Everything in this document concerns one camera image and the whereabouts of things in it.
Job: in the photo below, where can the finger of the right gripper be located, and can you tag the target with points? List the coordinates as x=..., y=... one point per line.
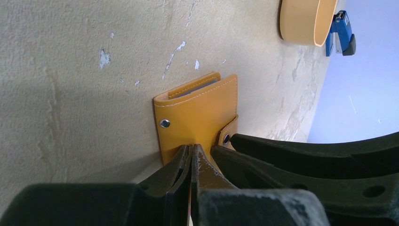
x=347, y=202
x=368, y=158

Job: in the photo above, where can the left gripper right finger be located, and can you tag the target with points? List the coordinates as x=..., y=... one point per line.
x=216, y=201

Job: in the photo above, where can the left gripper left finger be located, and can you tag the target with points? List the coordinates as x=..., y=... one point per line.
x=160, y=200

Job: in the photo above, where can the blue black stapler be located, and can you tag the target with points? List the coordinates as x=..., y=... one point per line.
x=341, y=35

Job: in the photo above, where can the orange oval tray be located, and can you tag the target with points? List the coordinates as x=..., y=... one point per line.
x=306, y=22

